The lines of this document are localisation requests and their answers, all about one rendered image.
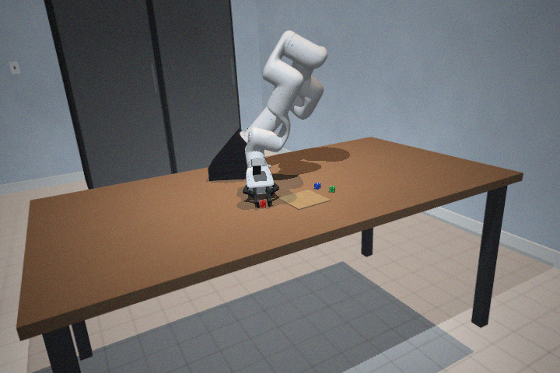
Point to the beige flat mat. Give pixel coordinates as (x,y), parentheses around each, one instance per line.
(304,199)

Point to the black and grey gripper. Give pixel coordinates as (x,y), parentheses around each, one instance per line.
(260,184)

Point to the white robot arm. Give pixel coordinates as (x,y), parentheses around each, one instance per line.
(295,88)

